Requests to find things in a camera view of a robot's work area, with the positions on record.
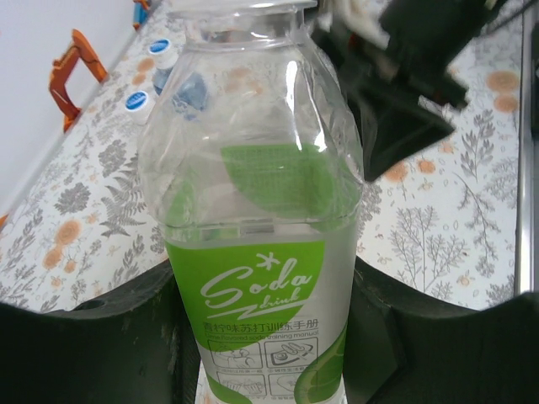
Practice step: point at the floral patterned tablecloth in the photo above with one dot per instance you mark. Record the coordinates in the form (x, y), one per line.
(442, 235)

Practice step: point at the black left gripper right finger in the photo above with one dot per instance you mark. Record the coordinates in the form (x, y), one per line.
(463, 357)

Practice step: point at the green label soda bottle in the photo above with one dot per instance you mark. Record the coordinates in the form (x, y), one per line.
(252, 273)

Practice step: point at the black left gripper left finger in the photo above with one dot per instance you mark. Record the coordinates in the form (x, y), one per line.
(84, 357)

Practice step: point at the blue white Pocari Sweat cap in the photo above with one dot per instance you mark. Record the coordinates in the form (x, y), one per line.
(137, 103)
(160, 48)

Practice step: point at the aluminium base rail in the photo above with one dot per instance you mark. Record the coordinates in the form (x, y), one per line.
(524, 168)

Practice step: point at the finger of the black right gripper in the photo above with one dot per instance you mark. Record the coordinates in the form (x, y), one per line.
(400, 134)

